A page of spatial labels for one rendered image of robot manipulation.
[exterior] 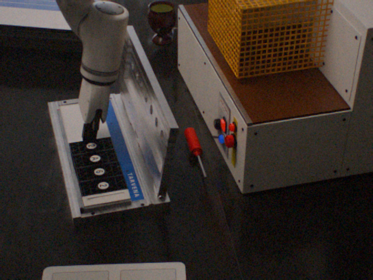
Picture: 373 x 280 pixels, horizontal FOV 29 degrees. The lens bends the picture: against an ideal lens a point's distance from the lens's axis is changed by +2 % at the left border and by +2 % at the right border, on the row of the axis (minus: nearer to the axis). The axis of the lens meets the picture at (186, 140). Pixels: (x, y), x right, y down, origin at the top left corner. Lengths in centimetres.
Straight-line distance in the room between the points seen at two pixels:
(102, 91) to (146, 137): 14
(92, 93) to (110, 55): 10
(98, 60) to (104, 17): 10
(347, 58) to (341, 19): 8
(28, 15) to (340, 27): 93
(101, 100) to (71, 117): 22
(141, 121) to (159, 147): 13
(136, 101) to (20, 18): 52
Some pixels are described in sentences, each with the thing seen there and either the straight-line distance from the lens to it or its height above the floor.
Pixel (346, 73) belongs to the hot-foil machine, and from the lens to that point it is 156.
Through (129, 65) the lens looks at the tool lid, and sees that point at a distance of 180.
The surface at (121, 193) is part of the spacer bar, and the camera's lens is 156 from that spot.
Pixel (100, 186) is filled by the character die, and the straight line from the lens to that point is 157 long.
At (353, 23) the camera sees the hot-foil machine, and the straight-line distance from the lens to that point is 152.
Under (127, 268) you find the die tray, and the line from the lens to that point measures 143.
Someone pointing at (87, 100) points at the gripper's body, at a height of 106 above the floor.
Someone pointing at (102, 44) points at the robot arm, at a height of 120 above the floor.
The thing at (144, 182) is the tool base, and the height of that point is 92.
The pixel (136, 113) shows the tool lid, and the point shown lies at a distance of 169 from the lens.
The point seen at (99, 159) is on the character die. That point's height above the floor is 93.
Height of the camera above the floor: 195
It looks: 37 degrees down
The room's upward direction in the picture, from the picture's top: 1 degrees clockwise
